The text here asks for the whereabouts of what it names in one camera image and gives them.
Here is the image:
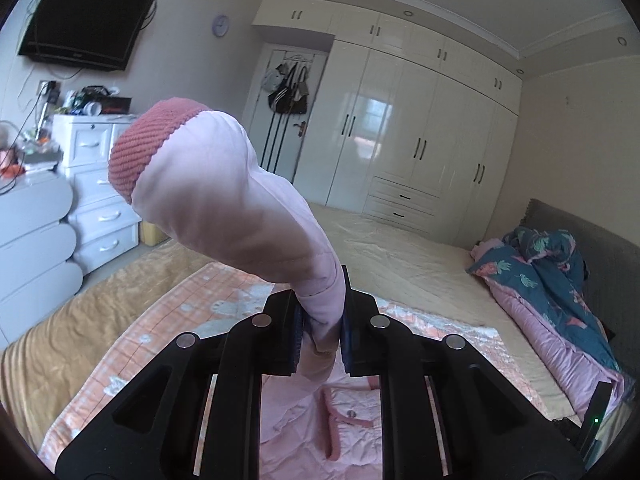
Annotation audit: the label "pink quilted jacket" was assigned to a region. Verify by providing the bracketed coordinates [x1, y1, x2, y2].
[107, 96, 452, 480]

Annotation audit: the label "beige bed sheet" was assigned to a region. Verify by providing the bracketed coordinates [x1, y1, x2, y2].
[1, 206, 575, 450]

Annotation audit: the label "orange patterned blanket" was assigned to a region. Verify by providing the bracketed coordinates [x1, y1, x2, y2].
[38, 263, 547, 479]

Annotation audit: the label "blue floral pink quilt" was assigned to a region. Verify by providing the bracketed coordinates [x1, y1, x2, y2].
[466, 226, 627, 418]

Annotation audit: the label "grey headboard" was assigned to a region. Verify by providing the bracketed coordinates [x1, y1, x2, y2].
[521, 198, 640, 377]

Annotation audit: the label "white drawer chest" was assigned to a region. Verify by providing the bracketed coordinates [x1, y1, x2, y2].
[56, 153, 140, 274]

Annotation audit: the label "white rounded cabinet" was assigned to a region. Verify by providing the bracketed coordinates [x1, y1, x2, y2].
[1, 171, 82, 348]

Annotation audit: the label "white wardrobe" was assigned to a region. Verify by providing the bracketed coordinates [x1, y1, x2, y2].
[254, 0, 522, 247]

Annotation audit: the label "desk clutter items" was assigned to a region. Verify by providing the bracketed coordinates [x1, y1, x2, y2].
[0, 79, 134, 196]

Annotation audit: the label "white door with bags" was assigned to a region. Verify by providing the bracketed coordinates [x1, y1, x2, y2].
[242, 44, 328, 181]

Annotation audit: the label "round wall clock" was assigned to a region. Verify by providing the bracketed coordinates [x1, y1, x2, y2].
[212, 14, 230, 38]

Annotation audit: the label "black wall television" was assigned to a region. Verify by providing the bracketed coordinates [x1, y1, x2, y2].
[18, 0, 154, 72]

